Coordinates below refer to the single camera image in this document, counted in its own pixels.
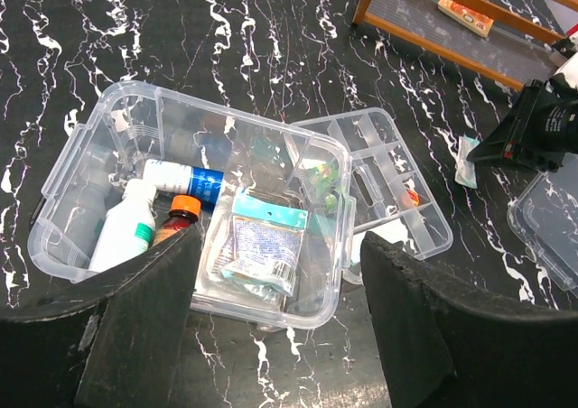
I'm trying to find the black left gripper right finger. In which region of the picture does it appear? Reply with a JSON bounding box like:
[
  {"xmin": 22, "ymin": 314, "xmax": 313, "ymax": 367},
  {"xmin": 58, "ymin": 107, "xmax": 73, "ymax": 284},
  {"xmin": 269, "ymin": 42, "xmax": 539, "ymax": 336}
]
[{"xmin": 360, "ymin": 233, "xmax": 577, "ymax": 407}]

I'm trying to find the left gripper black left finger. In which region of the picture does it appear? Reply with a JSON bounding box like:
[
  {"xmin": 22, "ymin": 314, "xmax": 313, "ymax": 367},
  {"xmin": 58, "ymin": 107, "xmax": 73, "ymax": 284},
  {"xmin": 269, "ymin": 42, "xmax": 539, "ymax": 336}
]
[{"xmin": 1, "ymin": 227, "xmax": 202, "ymax": 407}]

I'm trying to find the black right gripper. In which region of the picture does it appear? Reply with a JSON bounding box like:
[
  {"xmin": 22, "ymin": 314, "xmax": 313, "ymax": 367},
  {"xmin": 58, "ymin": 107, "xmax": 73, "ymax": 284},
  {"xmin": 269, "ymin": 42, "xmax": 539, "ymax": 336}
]
[{"xmin": 467, "ymin": 79, "xmax": 577, "ymax": 172}]

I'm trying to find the clear kit box lid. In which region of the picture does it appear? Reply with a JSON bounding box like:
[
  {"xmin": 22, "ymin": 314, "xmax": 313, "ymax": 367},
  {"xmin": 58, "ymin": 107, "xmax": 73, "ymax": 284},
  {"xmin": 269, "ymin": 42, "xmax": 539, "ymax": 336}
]
[{"xmin": 508, "ymin": 154, "xmax": 578, "ymax": 295}]

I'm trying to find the red round balm tin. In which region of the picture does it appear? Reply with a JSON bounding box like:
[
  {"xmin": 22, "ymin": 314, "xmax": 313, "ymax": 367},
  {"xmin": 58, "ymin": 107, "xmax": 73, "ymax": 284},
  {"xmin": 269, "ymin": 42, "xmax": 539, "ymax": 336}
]
[{"xmin": 403, "ymin": 190, "xmax": 421, "ymax": 207}]

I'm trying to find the white medicine bottle green label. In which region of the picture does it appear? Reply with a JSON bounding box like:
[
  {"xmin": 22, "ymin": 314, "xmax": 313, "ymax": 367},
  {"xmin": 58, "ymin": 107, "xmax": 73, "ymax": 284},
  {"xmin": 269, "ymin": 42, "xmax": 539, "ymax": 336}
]
[{"xmin": 89, "ymin": 179, "xmax": 156, "ymax": 273}]

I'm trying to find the clear compartment organizer tray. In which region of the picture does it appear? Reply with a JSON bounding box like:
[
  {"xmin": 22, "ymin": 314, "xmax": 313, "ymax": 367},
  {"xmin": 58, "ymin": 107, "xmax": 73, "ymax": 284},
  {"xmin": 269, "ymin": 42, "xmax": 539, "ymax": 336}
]
[{"xmin": 295, "ymin": 107, "xmax": 453, "ymax": 284}]

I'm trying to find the white gauze dressing packet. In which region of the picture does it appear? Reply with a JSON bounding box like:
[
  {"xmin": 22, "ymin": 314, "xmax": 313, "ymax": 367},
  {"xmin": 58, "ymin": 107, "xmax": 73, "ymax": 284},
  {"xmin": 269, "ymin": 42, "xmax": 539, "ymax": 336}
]
[{"xmin": 206, "ymin": 221, "xmax": 234, "ymax": 283}]

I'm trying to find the brown syrup bottle orange cap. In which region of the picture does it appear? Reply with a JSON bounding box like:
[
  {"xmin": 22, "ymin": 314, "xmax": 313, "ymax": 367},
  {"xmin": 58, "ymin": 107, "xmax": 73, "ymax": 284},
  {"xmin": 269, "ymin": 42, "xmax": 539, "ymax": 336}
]
[{"xmin": 152, "ymin": 195, "xmax": 201, "ymax": 246}]

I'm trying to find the blue white bandage roll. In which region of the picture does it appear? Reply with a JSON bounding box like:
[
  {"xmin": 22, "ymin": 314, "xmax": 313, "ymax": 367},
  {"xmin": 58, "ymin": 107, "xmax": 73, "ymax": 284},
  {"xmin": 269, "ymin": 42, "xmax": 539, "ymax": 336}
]
[{"xmin": 143, "ymin": 159, "xmax": 224, "ymax": 211}]

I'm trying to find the teal topped packet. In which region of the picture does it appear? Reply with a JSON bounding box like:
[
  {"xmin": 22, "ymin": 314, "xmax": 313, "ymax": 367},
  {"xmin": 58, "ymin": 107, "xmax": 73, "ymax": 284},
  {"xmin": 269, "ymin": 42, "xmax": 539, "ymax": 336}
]
[{"xmin": 221, "ymin": 193, "xmax": 309, "ymax": 296}]

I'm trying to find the clear medicine kit box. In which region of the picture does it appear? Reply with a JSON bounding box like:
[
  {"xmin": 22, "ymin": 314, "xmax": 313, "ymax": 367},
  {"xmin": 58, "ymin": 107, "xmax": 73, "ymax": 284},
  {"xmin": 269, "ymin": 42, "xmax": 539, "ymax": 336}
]
[{"xmin": 27, "ymin": 80, "xmax": 356, "ymax": 329}]

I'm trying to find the teal white plaster packet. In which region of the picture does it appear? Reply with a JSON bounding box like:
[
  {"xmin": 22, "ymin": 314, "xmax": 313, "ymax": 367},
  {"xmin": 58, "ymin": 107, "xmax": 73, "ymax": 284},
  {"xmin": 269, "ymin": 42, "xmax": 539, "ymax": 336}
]
[{"xmin": 351, "ymin": 218, "xmax": 419, "ymax": 265}]

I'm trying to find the green wind oil box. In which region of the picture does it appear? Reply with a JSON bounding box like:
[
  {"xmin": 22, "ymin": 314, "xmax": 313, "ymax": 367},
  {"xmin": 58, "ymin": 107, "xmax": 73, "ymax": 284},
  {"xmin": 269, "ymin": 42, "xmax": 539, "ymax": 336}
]
[{"xmin": 311, "ymin": 163, "xmax": 339, "ymax": 213}]

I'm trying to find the orange wooden shelf rack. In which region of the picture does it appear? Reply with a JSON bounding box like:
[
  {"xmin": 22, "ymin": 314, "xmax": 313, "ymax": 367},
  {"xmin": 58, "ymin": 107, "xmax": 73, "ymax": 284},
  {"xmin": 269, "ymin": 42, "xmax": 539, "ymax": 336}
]
[{"xmin": 352, "ymin": 0, "xmax": 577, "ymax": 90}]

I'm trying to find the orange box on lower shelf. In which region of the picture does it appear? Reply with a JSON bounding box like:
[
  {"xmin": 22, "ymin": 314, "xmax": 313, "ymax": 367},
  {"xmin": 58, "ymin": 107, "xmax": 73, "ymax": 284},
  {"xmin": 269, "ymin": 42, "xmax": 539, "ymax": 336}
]
[{"xmin": 437, "ymin": 0, "xmax": 494, "ymax": 38}]

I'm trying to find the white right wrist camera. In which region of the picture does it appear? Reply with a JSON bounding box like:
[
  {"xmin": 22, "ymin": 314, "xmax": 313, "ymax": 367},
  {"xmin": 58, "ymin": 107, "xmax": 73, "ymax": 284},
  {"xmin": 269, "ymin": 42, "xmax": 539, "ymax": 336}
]
[{"xmin": 546, "ymin": 24, "xmax": 577, "ymax": 94}]

